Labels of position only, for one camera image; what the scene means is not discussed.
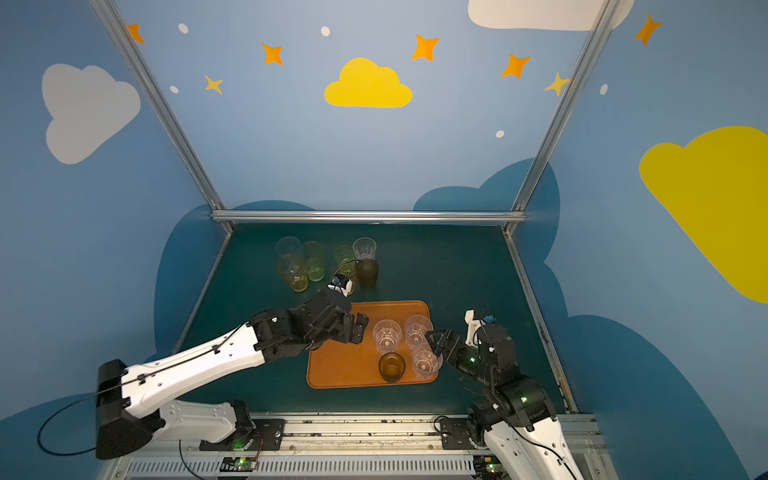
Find clear faceted glass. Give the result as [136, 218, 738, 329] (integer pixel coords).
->
[411, 342, 443, 380]
[352, 237, 377, 260]
[373, 319, 402, 355]
[404, 315, 433, 350]

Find orange plastic tray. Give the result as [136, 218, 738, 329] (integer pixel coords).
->
[307, 301, 438, 389]

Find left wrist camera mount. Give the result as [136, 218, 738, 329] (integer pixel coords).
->
[326, 272, 358, 300]

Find clear faceted glass back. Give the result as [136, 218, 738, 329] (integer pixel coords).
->
[352, 237, 377, 260]

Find controller board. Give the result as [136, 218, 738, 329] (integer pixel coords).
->
[219, 457, 259, 473]
[472, 455, 506, 480]

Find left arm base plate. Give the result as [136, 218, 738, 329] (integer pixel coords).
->
[199, 418, 286, 452]

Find front aluminium rail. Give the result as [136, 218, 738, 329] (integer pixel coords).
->
[100, 414, 618, 479]

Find short green glass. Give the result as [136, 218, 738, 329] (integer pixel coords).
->
[333, 244, 356, 270]

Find dark olive textured cup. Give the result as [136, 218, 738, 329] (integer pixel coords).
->
[355, 258, 379, 289]

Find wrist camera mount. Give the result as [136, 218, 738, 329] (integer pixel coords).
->
[326, 272, 358, 300]
[464, 309, 495, 346]

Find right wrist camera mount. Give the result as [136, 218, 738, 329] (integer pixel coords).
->
[464, 309, 495, 346]

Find aluminium rear frame bar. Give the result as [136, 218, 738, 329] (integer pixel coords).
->
[211, 210, 526, 224]

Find tall clear bluish glass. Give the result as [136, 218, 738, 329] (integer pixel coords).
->
[275, 236, 303, 258]

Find aluminium right frame post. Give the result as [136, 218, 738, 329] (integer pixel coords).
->
[503, 0, 622, 240]

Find small olive textured cup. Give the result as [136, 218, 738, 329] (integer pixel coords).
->
[378, 352, 406, 383]

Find aluminium left frame post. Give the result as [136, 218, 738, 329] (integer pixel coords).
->
[90, 0, 225, 213]

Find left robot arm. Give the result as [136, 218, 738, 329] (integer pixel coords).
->
[95, 289, 369, 460]

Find tall green glass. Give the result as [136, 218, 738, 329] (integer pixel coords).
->
[302, 241, 326, 282]

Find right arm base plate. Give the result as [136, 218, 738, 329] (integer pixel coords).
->
[433, 416, 486, 450]

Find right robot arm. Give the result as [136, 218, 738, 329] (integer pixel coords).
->
[426, 323, 583, 479]

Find left controller board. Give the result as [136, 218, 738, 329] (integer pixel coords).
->
[219, 457, 259, 473]

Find aluminium frame post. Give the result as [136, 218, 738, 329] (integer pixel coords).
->
[90, 0, 225, 213]
[503, 0, 622, 240]

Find right controller board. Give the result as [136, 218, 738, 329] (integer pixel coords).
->
[472, 455, 506, 480]

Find tall amber glass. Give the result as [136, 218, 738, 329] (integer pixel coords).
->
[276, 253, 309, 293]

